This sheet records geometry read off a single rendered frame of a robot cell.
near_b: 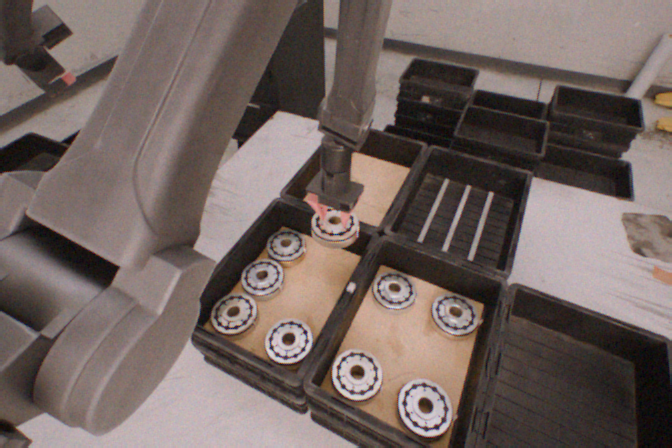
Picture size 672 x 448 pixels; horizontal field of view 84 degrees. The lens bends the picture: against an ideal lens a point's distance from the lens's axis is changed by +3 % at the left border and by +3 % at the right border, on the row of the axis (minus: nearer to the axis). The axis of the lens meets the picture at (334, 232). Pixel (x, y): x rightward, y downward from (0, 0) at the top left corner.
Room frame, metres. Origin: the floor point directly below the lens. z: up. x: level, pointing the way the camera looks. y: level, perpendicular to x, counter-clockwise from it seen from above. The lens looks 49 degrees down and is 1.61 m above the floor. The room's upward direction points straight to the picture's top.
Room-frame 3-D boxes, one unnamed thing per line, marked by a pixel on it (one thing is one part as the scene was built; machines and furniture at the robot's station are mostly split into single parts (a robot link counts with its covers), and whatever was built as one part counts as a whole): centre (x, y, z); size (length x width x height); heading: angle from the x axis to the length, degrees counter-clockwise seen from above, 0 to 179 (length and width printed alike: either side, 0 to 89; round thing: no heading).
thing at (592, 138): (1.71, -1.33, 0.37); 0.40 x 0.30 x 0.45; 65
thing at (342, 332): (0.33, -0.16, 0.87); 0.40 x 0.30 x 0.11; 154
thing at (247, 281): (0.50, 0.18, 0.86); 0.10 x 0.10 x 0.01
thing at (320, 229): (0.54, 0.00, 1.01); 0.10 x 0.10 x 0.01
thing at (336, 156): (0.55, -0.01, 1.20); 0.07 x 0.06 x 0.07; 156
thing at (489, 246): (0.69, -0.34, 0.87); 0.40 x 0.30 x 0.11; 154
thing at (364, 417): (0.33, -0.16, 0.92); 0.40 x 0.30 x 0.02; 154
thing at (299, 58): (2.28, 0.39, 0.45); 0.60 x 0.45 x 0.90; 155
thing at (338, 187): (0.54, 0.00, 1.14); 0.10 x 0.07 x 0.07; 65
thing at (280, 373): (0.46, 0.11, 0.92); 0.40 x 0.30 x 0.02; 154
